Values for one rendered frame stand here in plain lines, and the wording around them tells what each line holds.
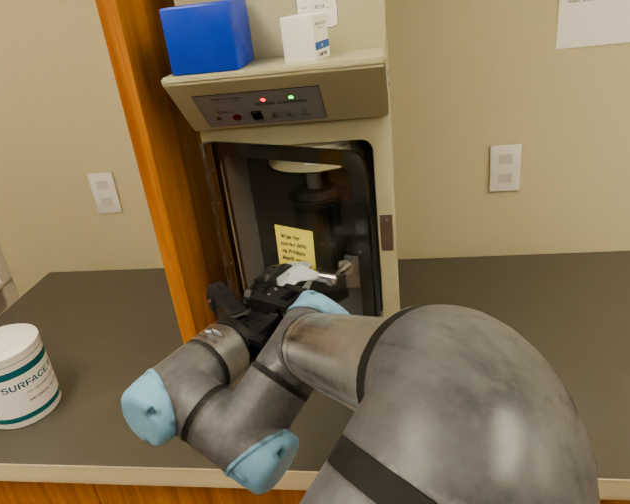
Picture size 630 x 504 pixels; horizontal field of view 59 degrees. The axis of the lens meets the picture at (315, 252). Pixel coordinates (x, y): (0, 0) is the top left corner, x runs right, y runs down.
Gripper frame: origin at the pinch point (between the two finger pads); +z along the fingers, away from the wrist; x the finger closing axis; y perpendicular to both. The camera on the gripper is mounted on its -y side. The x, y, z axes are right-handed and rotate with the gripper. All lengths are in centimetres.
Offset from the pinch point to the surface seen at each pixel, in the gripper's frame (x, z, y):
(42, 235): -16, 13, -103
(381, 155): 14.1, 18.2, 5.4
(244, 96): 27.0, 2.0, -8.0
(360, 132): 18.2, 16.8, 2.6
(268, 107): 24.7, 5.4, -6.5
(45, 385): -20, -25, -44
